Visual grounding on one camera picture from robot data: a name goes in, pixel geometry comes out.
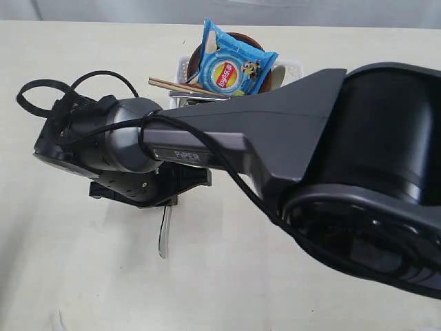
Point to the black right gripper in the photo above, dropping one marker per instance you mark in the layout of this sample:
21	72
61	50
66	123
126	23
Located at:
152	189

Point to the silver metal fork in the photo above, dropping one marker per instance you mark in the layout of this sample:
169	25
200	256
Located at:
163	237

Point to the wooden chopstick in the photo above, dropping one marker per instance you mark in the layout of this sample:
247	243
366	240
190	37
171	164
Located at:
196	90
152	80

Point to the silver table knife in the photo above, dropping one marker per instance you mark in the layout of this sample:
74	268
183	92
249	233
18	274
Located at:
197	96

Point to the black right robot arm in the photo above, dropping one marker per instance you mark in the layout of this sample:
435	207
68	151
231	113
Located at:
346	163

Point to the blue Lay's chips bag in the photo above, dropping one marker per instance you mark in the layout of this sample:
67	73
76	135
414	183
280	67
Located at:
230	66

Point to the speckled white ceramic bowl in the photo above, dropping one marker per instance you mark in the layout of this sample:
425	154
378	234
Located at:
279	77

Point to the white perforated plastic basket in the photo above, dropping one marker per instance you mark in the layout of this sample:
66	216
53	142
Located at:
294	69

